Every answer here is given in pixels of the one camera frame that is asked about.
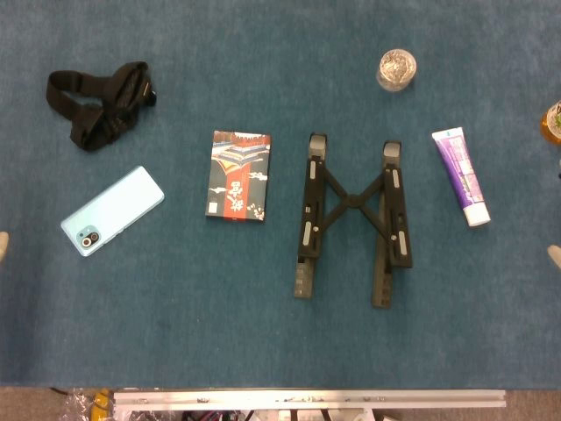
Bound black folding laptop stand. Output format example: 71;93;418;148
292;132;415;309

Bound dark patterned red-striped book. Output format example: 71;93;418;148
204;130;273;224

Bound light blue smartphone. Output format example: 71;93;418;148
60;165;166;258

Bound purple white toothpaste tube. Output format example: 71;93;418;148
430;126;492;228

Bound amber bottle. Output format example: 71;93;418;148
539;99;561;146

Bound clear crumpled plastic bag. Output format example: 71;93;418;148
59;389;96;421

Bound yellow object under table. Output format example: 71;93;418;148
91;389;110;421

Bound clear jar of metal clips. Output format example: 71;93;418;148
375;48;418;93

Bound black strap waist bag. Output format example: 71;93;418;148
46;61;158;153

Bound red black cable bundle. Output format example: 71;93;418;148
181;410;246;421

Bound aluminium profile rail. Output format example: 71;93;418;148
112;389;508;411

